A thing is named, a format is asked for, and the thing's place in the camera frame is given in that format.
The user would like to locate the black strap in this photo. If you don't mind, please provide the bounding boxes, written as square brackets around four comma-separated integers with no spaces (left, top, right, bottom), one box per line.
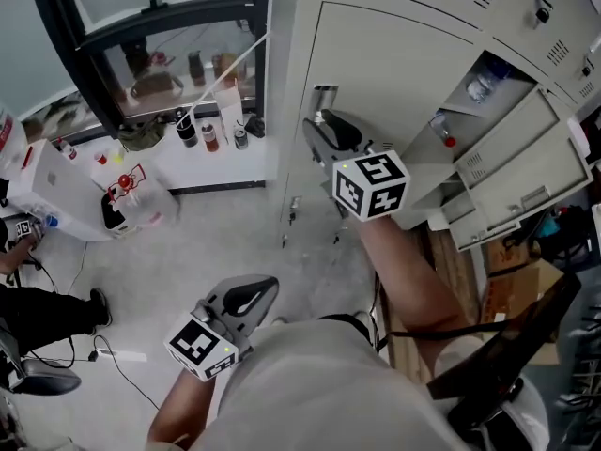
[375,319,511,352]

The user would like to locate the group of black chairs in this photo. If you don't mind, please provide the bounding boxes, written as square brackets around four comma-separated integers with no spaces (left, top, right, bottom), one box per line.
[556,317,601,422]

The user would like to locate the brown red bottle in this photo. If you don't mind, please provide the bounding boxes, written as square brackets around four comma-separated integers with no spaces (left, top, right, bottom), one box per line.
[200,119,221,154]

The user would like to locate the clear bottle blue cap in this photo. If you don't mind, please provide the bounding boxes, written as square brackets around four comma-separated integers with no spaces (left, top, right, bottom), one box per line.
[466,57,513,106]

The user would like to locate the white paper bag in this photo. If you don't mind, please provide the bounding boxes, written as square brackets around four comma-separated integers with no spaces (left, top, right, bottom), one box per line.
[213,85,245,133]

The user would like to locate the brown wooden slat pallet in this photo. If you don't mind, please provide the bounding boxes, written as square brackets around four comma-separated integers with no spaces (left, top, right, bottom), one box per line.
[378,225,485,384]

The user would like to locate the large white box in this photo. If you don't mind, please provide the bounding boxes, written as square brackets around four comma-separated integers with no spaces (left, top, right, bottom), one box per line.
[566,113,592,159]

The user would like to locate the person's left forearm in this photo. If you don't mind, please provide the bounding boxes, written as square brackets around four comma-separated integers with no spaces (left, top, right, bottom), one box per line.
[146,368,226,448]

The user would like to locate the open brown cardboard box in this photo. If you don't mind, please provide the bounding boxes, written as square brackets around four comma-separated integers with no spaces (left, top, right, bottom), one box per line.
[481,258,567,365]

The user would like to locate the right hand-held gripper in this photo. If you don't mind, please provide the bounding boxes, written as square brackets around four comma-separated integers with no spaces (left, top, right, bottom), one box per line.
[301,108,411,224]

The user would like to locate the white cord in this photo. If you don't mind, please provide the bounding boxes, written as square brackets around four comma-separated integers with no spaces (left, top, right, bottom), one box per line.
[177,30,273,124]

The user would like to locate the small red-labelled bottle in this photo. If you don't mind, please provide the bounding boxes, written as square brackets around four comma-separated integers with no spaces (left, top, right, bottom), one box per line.
[56,136,80,162]

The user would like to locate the person's right forearm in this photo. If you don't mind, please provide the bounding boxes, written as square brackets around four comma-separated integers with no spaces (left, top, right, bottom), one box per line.
[357,213,471,384]

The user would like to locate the closed red-printed cardboard box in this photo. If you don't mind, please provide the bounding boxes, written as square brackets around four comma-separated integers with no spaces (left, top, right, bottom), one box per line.
[483,238,534,279]

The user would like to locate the black tablet screen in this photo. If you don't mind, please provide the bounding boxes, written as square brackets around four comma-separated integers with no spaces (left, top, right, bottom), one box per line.
[425,272,583,401]

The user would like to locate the black cloth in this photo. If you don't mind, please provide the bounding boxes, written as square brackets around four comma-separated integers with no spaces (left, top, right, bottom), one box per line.
[243,113,267,140]

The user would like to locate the person's black trousers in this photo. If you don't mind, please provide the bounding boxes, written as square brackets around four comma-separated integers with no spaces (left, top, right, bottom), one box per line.
[318,312,377,347]

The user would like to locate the person's white shirt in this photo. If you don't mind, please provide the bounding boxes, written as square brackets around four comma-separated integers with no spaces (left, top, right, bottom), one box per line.
[187,318,550,451]

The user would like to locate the clear bottle red cap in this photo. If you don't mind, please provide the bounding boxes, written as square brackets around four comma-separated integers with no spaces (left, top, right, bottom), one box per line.
[427,109,457,149]

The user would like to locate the teal bag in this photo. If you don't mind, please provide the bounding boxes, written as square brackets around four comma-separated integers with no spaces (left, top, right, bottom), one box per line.
[539,213,560,239]

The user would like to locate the small white black-faced device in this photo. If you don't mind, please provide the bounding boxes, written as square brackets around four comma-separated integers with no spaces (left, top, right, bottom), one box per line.
[100,190,140,239]

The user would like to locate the black tablet mount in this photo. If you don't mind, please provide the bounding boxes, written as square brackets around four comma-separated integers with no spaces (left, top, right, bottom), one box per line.
[445,376,525,434]

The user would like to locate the clear jug red cap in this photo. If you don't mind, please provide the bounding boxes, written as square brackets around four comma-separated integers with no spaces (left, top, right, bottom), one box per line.
[100,162,182,234]

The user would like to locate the green camouflage bag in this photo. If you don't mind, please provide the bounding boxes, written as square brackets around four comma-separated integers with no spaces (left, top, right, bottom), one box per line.
[116,120,166,153]

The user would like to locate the black power cable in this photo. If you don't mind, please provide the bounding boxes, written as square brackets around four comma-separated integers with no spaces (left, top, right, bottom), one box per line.
[88,334,161,411]

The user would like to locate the grey metal locker cabinet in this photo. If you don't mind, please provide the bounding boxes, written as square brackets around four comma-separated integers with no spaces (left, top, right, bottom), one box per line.
[265,0,601,253]

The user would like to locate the black window frame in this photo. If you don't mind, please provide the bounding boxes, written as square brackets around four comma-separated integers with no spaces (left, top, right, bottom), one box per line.
[27,0,272,136]

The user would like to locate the black tumbler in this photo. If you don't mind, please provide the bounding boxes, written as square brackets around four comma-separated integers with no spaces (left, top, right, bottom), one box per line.
[175,109,201,148]

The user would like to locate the grey metal locker door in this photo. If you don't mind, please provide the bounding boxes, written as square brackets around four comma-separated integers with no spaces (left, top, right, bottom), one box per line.
[293,1,485,196]
[440,204,525,253]
[406,85,594,234]

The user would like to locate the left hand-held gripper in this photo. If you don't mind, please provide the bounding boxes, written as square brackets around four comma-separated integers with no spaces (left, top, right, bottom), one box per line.
[162,273,280,383]

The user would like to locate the grey office chair seat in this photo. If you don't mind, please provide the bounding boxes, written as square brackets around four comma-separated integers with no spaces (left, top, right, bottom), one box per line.
[8,357,82,397]

